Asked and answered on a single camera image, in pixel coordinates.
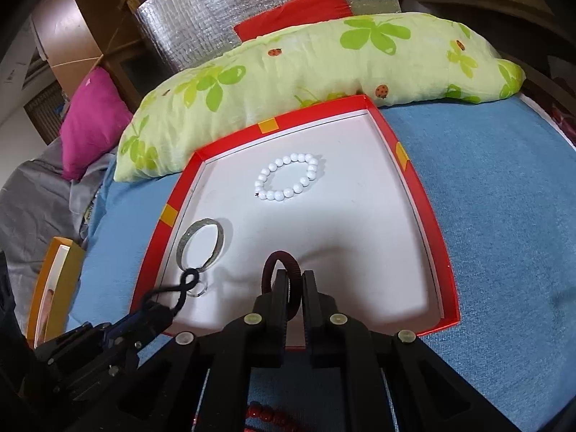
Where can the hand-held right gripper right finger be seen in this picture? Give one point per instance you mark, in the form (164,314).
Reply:
(308,292)

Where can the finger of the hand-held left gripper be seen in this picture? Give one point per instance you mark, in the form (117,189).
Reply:
(128,324)
(157,319)

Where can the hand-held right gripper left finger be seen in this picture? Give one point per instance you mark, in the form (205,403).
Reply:
(281,292)

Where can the red cardboard box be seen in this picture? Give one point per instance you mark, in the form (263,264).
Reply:
(360,234)

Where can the yellow box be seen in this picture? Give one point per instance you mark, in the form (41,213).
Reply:
(67,288)

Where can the grey bangle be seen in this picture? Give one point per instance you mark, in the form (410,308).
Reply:
(183,238)

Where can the grey cloth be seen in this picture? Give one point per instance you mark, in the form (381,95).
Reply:
(40,202)

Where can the pink pillow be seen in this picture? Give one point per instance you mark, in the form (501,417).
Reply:
(90,121)

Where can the green floral pillow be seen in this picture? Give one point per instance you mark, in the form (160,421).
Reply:
(315,67)

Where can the wicker panel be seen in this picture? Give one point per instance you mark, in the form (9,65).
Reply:
(42,112)

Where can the red pillow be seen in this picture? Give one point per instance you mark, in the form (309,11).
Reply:
(297,13)

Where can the silver foil panel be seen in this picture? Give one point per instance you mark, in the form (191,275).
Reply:
(202,18)

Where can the white sheet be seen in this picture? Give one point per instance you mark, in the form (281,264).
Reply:
(549,117)

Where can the curved wooden board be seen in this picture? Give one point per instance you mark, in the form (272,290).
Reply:
(67,31)

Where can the wooden round table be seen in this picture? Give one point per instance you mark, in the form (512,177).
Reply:
(472,0)

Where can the wooden bed frame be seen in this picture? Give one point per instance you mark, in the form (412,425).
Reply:
(130,63)

